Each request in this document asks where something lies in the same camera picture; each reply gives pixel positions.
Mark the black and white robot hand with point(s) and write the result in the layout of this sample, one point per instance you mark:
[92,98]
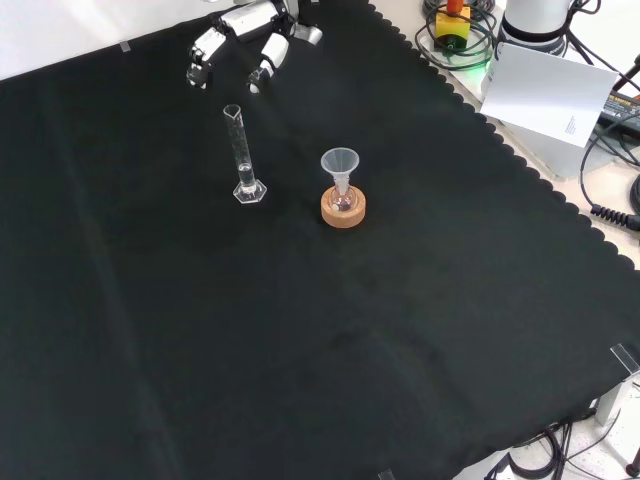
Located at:
[250,22]

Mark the white cylinder with black band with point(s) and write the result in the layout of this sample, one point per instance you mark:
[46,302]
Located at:
[530,20]

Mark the black tripod leg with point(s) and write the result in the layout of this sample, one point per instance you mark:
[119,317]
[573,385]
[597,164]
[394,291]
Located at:
[627,75]

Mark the small round-bottom glass flask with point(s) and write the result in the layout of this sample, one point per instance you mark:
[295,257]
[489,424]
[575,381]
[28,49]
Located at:
[344,202]

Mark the black scalloped cloth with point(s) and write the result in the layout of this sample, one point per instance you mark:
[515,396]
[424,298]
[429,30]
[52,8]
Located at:
[300,325]

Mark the white bench bracket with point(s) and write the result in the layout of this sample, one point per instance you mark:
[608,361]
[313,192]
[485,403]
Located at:
[612,400]

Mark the clear glass graduated cylinder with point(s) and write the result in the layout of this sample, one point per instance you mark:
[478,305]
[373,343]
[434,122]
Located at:
[248,194]

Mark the black power adapter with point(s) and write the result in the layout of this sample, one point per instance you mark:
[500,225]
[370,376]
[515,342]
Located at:
[622,107]

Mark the clear plastic funnel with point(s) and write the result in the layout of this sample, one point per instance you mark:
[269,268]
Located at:
[340,162]

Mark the yellow stop button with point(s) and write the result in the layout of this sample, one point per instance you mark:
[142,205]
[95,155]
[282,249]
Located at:
[452,27]

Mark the large clear tape strip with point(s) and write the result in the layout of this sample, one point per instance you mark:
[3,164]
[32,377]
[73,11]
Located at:
[625,357]

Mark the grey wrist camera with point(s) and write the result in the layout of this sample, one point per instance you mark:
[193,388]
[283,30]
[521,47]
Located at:
[307,34]

